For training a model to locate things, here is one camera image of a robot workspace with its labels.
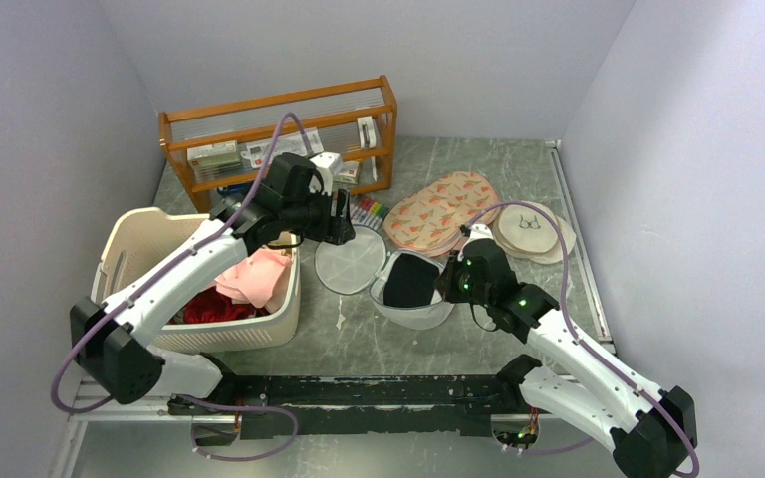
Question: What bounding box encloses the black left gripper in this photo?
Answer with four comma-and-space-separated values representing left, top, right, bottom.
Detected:
282, 182, 357, 245

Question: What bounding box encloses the white mesh laundry bag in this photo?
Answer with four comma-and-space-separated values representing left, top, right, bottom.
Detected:
314, 226, 453, 331

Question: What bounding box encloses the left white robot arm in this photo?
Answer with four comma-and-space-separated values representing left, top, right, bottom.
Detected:
69, 152, 355, 414

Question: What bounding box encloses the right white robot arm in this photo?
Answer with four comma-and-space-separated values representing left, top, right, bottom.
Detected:
436, 239, 698, 477

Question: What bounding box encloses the black bra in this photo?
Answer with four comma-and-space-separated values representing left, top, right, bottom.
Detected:
382, 254, 440, 309

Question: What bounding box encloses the peach patterned laundry bag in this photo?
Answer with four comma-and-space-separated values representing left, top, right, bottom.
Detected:
382, 171, 501, 257

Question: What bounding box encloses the cream round laundry bag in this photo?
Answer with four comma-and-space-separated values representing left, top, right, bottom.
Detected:
492, 202, 577, 265

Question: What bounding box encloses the cream plastic laundry basket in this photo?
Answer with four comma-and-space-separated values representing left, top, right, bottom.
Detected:
93, 207, 301, 354

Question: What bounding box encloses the pack of coloured markers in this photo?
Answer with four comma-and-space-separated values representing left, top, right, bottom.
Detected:
350, 195, 390, 231

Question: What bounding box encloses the small white red box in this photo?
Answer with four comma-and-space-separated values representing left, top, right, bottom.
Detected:
336, 160, 363, 185

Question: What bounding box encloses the pink cloth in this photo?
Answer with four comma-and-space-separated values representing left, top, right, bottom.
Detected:
214, 248, 293, 313

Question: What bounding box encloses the white upright box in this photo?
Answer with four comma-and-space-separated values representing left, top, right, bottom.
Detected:
357, 116, 379, 182

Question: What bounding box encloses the white packet on shelf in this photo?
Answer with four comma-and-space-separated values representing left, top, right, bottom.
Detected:
238, 127, 324, 169

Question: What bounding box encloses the white box on shelf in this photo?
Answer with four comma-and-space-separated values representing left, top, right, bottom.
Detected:
186, 140, 241, 174

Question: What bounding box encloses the orange wooden shelf rack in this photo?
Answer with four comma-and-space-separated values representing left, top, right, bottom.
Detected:
158, 75, 399, 213

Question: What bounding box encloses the red cloth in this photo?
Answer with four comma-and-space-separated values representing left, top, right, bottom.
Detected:
168, 288, 258, 325

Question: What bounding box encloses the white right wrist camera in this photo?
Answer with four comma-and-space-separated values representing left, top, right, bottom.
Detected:
459, 222, 494, 257

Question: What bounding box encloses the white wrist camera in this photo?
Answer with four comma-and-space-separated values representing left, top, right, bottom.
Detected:
309, 152, 344, 195
459, 222, 494, 257

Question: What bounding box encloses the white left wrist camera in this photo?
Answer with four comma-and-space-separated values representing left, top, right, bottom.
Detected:
309, 152, 344, 195

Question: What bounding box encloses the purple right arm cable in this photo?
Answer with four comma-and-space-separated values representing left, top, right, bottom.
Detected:
461, 200, 702, 478

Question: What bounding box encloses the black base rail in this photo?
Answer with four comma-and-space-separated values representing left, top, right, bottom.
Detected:
167, 374, 531, 439

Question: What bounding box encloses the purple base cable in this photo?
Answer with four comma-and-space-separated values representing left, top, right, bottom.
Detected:
177, 402, 300, 462

